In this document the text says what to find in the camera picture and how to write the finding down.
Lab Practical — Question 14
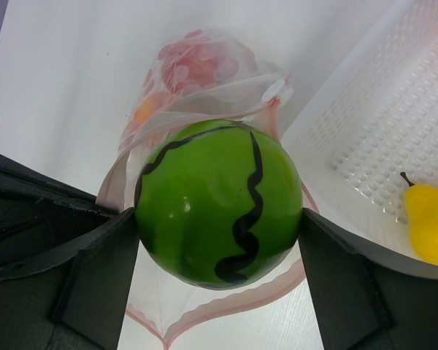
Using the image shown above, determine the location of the orange toy peach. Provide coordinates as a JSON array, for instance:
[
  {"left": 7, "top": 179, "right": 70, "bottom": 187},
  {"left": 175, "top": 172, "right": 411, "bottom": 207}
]
[{"left": 133, "top": 92, "right": 178, "bottom": 125}]

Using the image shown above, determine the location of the green toy watermelon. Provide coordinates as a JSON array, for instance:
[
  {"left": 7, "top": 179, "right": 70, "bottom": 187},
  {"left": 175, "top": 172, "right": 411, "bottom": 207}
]
[{"left": 134, "top": 120, "right": 303, "bottom": 290}]

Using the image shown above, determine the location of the pink toy apple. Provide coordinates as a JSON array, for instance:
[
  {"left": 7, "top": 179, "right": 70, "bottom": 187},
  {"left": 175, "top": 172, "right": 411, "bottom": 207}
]
[{"left": 158, "top": 38, "right": 239, "bottom": 93}]

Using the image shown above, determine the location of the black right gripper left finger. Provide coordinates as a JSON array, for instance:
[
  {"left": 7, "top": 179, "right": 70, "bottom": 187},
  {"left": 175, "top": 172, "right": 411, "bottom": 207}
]
[{"left": 0, "top": 155, "right": 139, "bottom": 349}]

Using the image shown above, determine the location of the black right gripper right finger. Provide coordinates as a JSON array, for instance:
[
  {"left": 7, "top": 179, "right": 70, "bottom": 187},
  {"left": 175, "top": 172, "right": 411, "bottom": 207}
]
[{"left": 299, "top": 209, "right": 438, "bottom": 349}]

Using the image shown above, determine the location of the pale yellow toy pear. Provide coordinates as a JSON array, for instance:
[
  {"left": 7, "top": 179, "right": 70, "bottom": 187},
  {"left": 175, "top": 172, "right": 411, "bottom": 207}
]
[{"left": 400, "top": 172, "right": 438, "bottom": 266}]

